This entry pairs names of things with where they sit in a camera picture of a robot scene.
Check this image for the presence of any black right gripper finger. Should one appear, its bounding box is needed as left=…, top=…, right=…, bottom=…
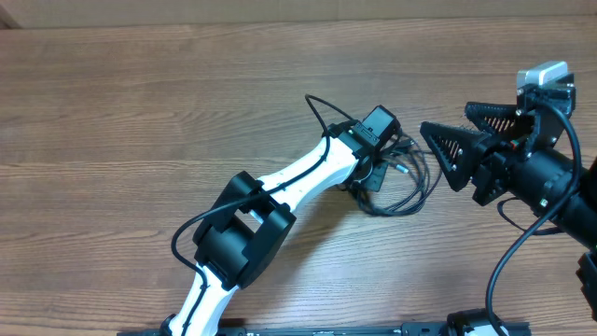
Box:
left=420, top=121, right=488, bottom=191
left=465, top=102, right=535, bottom=140

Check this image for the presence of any black USB cable thick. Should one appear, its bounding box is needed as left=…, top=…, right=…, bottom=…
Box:
left=343, top=133, right=441, bottom=217

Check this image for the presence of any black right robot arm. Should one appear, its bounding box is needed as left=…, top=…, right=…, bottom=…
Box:
left=420, top=82, right=596, bottom=308

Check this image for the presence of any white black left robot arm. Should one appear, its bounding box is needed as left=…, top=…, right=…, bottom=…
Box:
left=160, top=137, right=381, bottom=335

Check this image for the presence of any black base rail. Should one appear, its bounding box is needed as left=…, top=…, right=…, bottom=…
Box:
left=116, top=307, right=533, bottom=336

